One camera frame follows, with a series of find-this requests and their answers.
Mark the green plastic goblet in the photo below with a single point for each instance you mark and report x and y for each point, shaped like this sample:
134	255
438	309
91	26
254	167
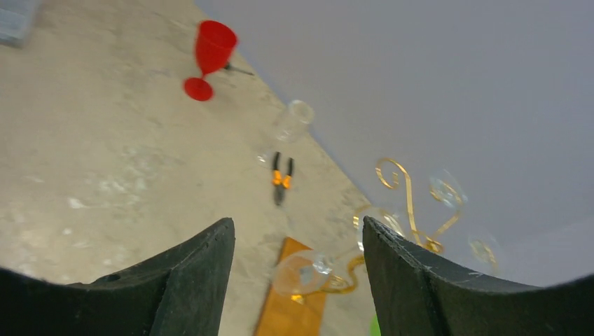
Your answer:
374	328

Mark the clear tall flute glass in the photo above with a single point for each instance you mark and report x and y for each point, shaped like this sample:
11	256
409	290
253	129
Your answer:
289	126

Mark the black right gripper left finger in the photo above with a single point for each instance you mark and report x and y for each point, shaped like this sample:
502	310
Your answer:
180	291

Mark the clear champagne flute with label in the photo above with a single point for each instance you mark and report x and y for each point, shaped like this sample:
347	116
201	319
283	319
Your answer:
332	270

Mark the clear plastic screw box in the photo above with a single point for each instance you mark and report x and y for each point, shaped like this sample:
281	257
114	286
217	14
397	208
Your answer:
17	20

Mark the wooden rack base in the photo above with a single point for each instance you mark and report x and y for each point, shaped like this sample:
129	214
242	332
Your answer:
294	304

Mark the red plastic goblet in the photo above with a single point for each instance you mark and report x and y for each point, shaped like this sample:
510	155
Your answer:
214	44

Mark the small dark object behind goblet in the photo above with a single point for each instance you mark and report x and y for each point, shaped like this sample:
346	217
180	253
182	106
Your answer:
230	67

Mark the clear round wine glass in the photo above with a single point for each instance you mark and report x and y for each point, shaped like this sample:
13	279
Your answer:
445	189

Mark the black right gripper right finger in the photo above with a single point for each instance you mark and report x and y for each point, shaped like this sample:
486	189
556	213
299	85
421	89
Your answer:
417	292

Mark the orange black pliers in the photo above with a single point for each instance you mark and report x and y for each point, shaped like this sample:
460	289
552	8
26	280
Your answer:
280	181

